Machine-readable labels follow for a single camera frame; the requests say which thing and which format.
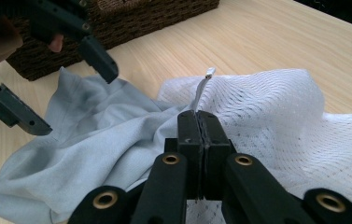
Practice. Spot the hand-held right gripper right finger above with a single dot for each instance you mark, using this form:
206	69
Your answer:
212	137

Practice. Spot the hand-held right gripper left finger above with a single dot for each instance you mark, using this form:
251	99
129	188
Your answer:
190	133

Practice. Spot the brown wicker basket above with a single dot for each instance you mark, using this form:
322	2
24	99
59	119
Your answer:
139	21

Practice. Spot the white mesh laundry bag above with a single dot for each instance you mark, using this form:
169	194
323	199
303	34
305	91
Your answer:
273	118

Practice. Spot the light blue garment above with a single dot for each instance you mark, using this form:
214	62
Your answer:
102	133

